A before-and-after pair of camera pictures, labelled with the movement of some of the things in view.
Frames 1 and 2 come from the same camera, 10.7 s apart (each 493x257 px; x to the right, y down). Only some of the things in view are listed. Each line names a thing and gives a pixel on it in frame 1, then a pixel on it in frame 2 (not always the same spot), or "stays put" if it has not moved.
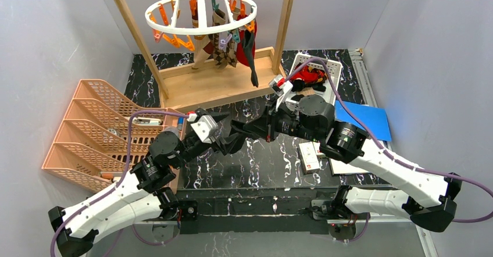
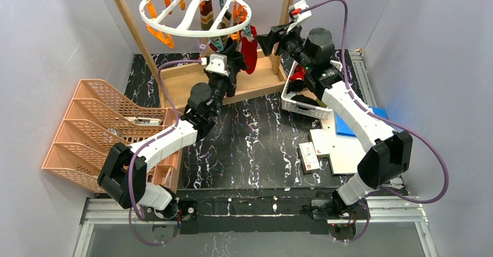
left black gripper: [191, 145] -> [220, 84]
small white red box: [308, 157] stays put
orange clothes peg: [178, 42] -> [159, 34]
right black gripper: [270, 122] -> [279, 40]
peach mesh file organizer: [102, 137] stays put
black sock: [233, 142] -> [236, 61]
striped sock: [194, 11] -> [206, 14]
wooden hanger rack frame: [217, 78] stays put
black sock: [247, 41] -> [234, 67]
